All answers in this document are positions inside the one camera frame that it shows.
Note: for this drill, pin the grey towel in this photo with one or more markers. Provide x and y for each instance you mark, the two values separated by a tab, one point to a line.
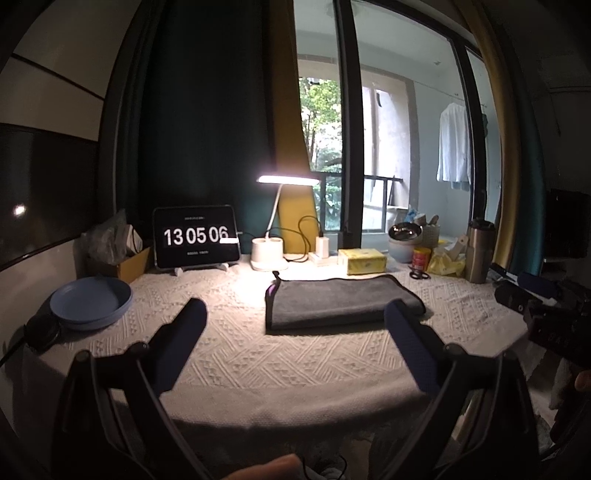
339	300

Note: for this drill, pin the stainless steel tumbler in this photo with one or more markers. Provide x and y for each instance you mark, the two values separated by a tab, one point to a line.
478	254

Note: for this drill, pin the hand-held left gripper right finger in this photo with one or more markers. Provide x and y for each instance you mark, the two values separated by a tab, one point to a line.
412	353

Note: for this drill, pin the cardboard box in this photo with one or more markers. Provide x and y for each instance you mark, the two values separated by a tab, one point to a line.
134	264

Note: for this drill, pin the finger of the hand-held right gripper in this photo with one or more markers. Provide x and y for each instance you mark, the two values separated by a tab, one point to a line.
511	297
538	284

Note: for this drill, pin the black tablet clock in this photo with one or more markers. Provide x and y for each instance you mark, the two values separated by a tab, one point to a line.
196	236

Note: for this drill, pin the white mesh cup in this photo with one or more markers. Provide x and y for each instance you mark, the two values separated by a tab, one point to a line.
430	233

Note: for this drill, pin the yellow plastic bag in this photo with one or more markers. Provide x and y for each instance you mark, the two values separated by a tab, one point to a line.
443	264

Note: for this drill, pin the white charger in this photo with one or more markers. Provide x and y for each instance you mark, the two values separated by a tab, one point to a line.
322	244

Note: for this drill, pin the white tablet stand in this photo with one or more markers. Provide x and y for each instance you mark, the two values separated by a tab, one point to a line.
224	266

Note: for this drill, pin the black window frame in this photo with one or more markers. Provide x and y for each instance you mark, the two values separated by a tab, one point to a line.
348	115

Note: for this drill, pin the dark green curtain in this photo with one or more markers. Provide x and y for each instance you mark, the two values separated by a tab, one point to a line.
203	115

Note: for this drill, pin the person's right hand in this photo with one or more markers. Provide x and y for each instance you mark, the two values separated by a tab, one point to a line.
582	381

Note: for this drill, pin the white desk lamp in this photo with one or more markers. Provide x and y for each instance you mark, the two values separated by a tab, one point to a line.
270	251

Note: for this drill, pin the yellow teal curtain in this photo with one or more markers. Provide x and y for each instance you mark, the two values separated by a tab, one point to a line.
512	161

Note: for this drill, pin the balcony railing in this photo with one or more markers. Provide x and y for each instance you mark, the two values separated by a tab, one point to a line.
364	184

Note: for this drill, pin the metal bowl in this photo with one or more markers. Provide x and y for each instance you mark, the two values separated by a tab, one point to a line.
405	230

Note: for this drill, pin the grey plastic bag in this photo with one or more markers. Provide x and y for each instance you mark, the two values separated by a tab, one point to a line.
108	242

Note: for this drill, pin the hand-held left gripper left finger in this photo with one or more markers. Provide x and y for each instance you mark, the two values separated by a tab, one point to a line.
181	339

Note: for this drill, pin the yellow tissue box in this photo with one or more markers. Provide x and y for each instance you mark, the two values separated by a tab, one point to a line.
362	261

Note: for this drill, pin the person's leg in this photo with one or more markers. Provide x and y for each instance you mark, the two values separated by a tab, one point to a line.
265	468

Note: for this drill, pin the black scissors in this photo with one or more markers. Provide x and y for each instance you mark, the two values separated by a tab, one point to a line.
419	275

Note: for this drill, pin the red yellow can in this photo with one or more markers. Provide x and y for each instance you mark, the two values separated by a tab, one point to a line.
421	261

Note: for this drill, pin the white hanging shirt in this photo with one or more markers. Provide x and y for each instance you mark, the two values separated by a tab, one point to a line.
455	143

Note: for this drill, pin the white knitted tablecloth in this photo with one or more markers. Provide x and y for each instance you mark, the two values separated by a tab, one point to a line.
286	369

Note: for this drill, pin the black round object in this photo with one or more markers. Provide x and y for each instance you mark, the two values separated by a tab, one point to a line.
42	331

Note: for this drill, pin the blue plate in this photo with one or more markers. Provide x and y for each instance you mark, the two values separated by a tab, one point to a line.
90	302

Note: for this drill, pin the white power strip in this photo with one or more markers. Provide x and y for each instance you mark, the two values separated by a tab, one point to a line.
323	259

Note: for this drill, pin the black box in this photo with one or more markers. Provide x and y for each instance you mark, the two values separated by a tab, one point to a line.
569	224

